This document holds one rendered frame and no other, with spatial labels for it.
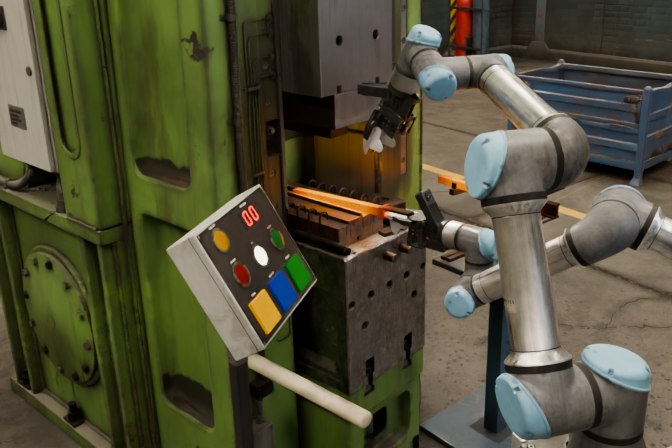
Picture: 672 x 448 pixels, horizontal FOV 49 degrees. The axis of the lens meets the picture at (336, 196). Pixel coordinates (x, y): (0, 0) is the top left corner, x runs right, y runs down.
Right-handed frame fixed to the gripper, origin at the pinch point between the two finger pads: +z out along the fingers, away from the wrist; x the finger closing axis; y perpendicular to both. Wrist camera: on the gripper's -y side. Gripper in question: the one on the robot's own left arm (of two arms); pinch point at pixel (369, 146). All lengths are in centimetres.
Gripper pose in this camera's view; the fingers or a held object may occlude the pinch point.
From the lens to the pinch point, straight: 189.0
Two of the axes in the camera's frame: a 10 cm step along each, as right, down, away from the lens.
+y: 6.7, 6.1, -4.2
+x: 6.7, -2.6, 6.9
